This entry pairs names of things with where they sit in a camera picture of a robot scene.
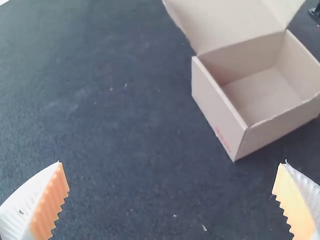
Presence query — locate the cardboard box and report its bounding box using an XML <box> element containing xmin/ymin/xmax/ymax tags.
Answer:
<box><xmin>161</xmin><ymin>0</ymin><xmax>320</xmax><ymax>163</ymax></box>

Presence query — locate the black mat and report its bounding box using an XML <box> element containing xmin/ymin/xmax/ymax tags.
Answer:
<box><xmin>0</xmin><ymin>0</ymin><xmax>320</xmax><ymax>240</ymax></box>

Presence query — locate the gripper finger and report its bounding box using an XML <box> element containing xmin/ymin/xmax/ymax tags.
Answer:
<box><xmin>271</xmin><ymin>158</ymin><xmax>320</xmax><ymax>240</ymax></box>
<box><xmin>0</xmin><ymin>160</ymin><xmax>71</xmax><ymax>240</ymax></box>

